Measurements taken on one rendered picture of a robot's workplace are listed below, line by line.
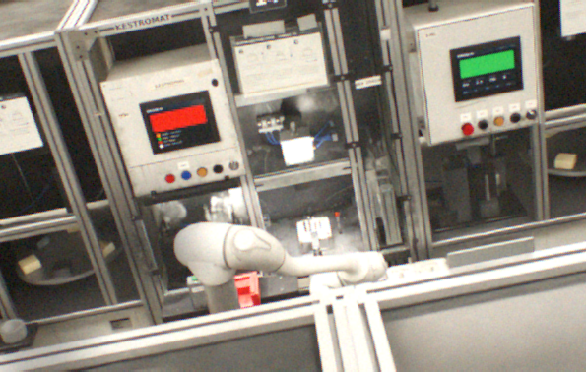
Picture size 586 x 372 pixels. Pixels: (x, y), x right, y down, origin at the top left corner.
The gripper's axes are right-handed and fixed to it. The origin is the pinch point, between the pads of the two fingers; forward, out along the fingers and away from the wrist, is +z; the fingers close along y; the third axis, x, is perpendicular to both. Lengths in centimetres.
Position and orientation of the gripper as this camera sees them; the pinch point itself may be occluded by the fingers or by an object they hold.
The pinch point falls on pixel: (315, 242)
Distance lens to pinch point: 322.8
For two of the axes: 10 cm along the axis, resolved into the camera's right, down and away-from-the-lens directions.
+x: -9.8, 2.0, 0.3
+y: -1.8, -8.5, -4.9
